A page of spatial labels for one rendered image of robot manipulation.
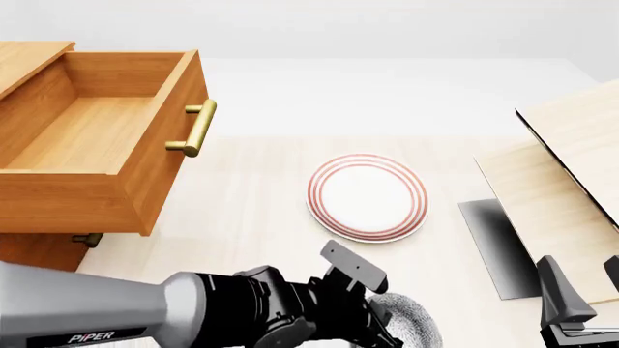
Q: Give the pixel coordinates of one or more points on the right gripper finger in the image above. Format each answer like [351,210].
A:
[561,301]
[614,270]

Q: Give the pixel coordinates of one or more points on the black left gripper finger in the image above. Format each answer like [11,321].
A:
[384,333]

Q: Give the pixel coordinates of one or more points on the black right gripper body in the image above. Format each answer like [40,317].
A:
[580,340]

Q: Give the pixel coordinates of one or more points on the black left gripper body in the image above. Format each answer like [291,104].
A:
[338,311]

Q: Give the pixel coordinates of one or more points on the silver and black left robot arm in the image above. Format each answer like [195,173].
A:
[97,301]

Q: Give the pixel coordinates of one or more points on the closed wooden drawer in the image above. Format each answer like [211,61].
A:
[38,252]

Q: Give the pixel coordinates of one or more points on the open wooden drawer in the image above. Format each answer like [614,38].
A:
[82,127]

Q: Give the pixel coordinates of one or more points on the wooden cabinet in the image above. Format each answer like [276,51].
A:
[29,61]

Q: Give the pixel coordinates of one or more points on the grey and black flat sheet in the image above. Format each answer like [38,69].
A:
[498,246]

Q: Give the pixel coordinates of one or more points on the white plate with red rings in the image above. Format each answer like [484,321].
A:
[367,197]

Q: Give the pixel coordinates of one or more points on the pale wooden board, black edge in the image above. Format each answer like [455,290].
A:
[580,127]

